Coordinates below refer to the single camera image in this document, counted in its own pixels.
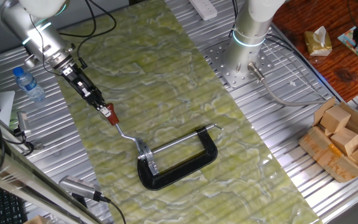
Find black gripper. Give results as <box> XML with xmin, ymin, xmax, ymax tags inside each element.
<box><xmin>62</xmin><ymin>64</ymin><xmax>112</xmax><ymax>118</ymax></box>

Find metal lever with red knob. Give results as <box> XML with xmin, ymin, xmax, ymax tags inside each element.
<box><xmin>104</xmin><ymin>102</ymin><xmax>144</xmax><ymax>153</ymax></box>

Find green marble pattern mat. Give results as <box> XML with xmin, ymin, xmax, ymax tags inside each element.
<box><xmin>40</xmin><ymin>0</ymin><xmax>323</xmax><ymax>224</ymax></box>

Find clear water bottle blue cap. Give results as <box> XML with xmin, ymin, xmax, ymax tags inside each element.
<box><xmin>12</xmin><ymin>66</ymin><xmax>47</xmax><ymax>103</ymax></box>

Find black C-clamp with steel screw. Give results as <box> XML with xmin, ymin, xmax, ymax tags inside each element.
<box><xmin>137</xmin><ymin>123</ymin><xmax>224</xmax><ymax>191</ymax></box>

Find white paper sheet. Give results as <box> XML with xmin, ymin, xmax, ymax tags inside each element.
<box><xmin>0</xmin><ymin>90</ymin><xmax>17</xmax><ymax>127</ymax></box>

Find silver robot mounting plate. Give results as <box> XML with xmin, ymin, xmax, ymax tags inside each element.
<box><xmin>202</xmin><ymin>39</ymin><xmax>279</xmax><ymax>88</ymax></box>

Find white power strip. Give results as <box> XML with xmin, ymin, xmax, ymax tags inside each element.
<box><xmin>188</xmin><ymin>0</ymin><xmax>219</xmax><ymax>22</ymax></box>

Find yellow tissue pack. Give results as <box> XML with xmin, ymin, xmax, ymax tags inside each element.
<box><xmin>303</xmin><ymin>26</ymin><xmax>333</xmax><ymax>57</ymax></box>

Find brown cardboard box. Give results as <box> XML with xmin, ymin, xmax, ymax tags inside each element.
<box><xmin>298</xmin><ymin>96</ymin><xmax>358</xmax><ymax>184</ymax></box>

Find brown wooden table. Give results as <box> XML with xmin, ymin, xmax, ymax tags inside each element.
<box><xmin>272</xmin><ymin>0</ymin><xmax>358</xmax><ymax>103</ymax></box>

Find colourful picture card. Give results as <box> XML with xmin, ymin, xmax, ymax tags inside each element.
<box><xmin>337</xmin><ymin>26</ymin><xmax>358</xmax><ymax>58</ymax></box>

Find ribbed silver camera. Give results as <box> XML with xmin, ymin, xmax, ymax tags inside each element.
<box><xmin>58</xmin><ymin>175</ymin><xmax>111</xmax><ymax>203</ymax></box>

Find small grey camera on mount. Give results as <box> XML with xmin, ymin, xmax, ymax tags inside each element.
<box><xmin>12</xmin><ymin>111</ymin><xmax>35</xmax><ymax>138</ymax></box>

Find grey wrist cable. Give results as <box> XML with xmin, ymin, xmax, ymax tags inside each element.
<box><xmin>28</xmin><ymin>14</ymin><xmax>62</xmax><ymax>78</ymax></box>

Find black camera cable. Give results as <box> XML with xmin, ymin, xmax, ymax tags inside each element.
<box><xmin>99</xmin><ymin>194</ymin><xmax>127</xmax><ymax>224</ymax></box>

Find aluminium frame beam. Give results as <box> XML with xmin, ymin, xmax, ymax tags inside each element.
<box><xmin>0</xmin><ymin>133</ymin><xmax>105</xmax><ymax>224</ymax></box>

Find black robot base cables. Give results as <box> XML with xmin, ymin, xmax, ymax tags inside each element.
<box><xmin>227</xmin><ymin>0</ymin><xmax>343</xmax><ymax>102</ymax></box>

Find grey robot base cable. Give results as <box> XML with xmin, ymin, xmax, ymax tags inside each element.
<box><xmin>247</xmin><ymin>61</ymin><xmax>328</xmax><ymax>107</ymax></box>

